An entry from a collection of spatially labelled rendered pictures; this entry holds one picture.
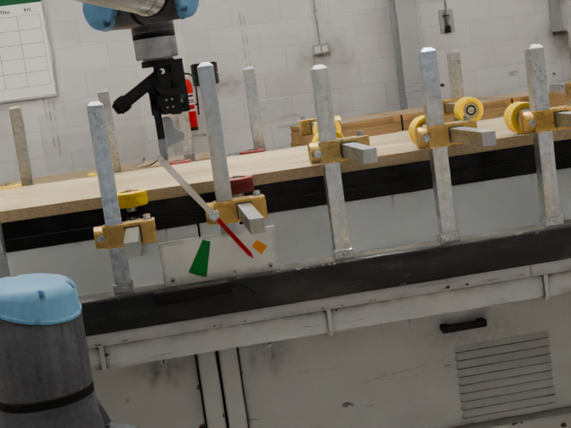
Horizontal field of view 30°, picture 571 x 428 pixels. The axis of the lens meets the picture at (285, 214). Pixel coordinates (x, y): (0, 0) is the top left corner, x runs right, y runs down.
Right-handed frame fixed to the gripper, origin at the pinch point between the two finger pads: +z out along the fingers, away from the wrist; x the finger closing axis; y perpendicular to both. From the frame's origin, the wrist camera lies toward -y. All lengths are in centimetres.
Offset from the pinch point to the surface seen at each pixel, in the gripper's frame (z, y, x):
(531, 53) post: -10, 86, 6
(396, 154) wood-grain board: 10, 57, 28
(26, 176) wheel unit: 8, -43, 115
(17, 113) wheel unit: -12, -42, 115
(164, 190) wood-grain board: 10.4, -0.8, 27.5
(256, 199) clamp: 13.3, 18.9, 5.3
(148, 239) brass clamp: 18.2, -6.0, 5.2
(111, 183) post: 5.0, -11.9, 6.0
